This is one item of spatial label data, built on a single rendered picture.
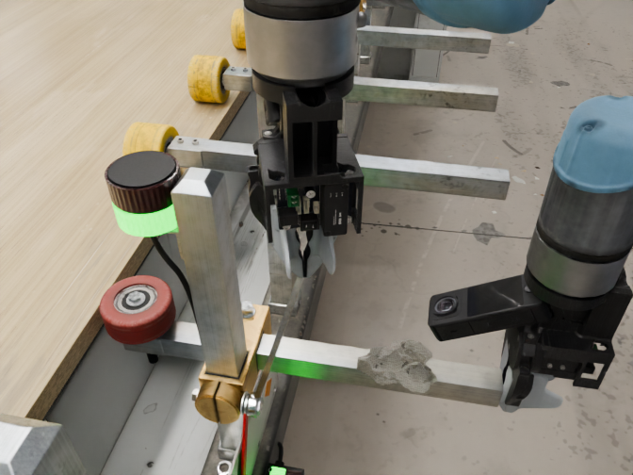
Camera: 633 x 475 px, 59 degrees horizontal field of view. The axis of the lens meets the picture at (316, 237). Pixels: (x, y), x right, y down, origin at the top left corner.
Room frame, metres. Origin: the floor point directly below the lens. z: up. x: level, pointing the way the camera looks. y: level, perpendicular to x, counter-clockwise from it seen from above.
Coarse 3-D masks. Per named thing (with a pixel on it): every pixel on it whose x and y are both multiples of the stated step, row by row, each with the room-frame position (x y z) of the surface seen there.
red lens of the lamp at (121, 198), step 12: (108, 168) 0.39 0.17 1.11; (108, 180) 0.38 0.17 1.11; (168, 180) 0.38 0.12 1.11; (120, 192) 0.37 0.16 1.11; (132, 192) 0.36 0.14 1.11; (144, 192) 0.36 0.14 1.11; (156, 192) 0.37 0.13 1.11; (168, 192) 0.37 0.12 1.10; (120, 204) 0.37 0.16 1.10; (132, 204) 0.36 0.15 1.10; (144, 204) 0.36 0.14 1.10; (156, 204) 0.37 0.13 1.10; (168, 204) 0.37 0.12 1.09
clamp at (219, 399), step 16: (256, 304) 0.47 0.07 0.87; (256, 320) 0.44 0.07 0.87; (256, 336) 0.42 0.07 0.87; (256, 352) 0.40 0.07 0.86; (256, 368) 0.40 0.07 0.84; (208, 384) 0.36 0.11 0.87; (224, 384) 0.36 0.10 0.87; (240, 384) 0.36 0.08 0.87; (192, 400) 0.35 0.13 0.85; (208, 400) 0.34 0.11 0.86; (224, 400) 0.34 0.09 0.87; (240, 400) 0.35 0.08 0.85; (208, 416) 0.34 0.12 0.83; (224, 416) 0.34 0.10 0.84
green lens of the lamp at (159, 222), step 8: (168, 208) 0.37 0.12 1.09; (120, 216) 0.37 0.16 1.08; (128, 216) 0.36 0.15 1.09; (136, 216) 0.36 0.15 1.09; (144, 216) 0.36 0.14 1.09; (152, 216) 0.36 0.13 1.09; (160, 216) 0.37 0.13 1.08; (168, 216) 0.37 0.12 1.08; (120, 224) 0.37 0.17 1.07; (128, 224) 0.37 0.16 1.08; (136, 224) 0.36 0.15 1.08; (144, 224) 0.36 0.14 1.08; (152, 224) 0.36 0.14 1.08; (160, 224) 0.37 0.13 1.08; (168, 224) 0.37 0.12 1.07; (176, 224) 0.38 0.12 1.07; (128, 232) 0.37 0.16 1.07; (136, 232) 0.36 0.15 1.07; (144, 232) 0.36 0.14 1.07; (152, 232) 0.36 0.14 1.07; (160, 232) 0.37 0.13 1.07
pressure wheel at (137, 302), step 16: (112, 288) 0.46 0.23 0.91; (128, 288) 0.46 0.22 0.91; (144, 288) 0.46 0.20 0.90; (160, 288) 0.46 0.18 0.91; (112, 304) 0.43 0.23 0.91; (128, 304) 0.44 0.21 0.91; (144, 304) 0.44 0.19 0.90; (160, 304) 0.43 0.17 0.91; (112, 320) 0.41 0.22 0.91; (128, 320) 0.41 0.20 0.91; (144, 320) 0.41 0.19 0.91; (160, 320) 0.42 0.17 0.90; (112, 336) 0.41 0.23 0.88; (128, 336) 0.41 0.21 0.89; (144, 336) 0.41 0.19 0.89
